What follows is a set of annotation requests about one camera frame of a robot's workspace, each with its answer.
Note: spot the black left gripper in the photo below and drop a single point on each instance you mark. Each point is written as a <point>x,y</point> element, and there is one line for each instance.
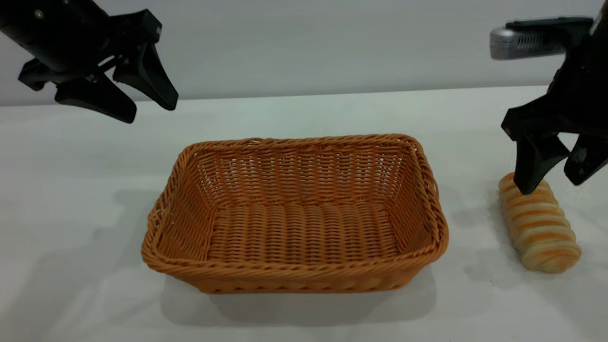
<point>109,40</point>

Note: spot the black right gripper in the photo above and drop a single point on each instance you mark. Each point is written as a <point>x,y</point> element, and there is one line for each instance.
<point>577,102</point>

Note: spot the striped bread loaf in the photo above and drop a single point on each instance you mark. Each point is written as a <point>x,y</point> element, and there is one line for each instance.
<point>541,232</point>

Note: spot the orange woven wicker basket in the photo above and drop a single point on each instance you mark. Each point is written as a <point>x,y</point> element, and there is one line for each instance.
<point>294,228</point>

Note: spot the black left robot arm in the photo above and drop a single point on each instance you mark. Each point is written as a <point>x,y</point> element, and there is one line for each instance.
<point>28,26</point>

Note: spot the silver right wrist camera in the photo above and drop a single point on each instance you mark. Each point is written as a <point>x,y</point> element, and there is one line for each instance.
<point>517,42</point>

